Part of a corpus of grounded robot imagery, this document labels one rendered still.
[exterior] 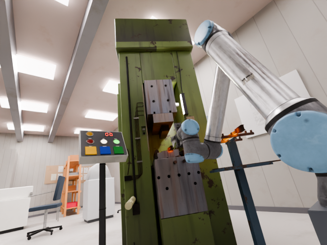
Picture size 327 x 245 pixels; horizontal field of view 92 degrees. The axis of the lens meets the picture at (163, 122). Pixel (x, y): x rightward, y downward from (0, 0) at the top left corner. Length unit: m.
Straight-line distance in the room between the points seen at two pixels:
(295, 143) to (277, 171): 2.96
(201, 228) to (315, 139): 1.14
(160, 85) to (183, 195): 1.08
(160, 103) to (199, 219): 1.07
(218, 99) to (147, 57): 1.44
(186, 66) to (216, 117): 1.35
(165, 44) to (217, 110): 1.53
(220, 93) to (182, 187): 0.84
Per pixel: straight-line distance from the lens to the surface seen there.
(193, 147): 0.80
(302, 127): 0.51
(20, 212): 6.39
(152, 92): 1.69
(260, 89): 0.60
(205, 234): 1.50
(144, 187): 1.58
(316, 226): 0.70
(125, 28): 2.42
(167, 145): 1.98
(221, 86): 0.90
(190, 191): 1.42
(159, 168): 1.39
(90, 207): 4.92
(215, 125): 0.88
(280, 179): 3.47
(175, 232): 1.44
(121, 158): 1.31
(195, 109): 1.84
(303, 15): 4.01
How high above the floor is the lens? 0.74
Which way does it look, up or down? 20 degrees up
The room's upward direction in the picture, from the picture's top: 8 degrees counter-clockwise
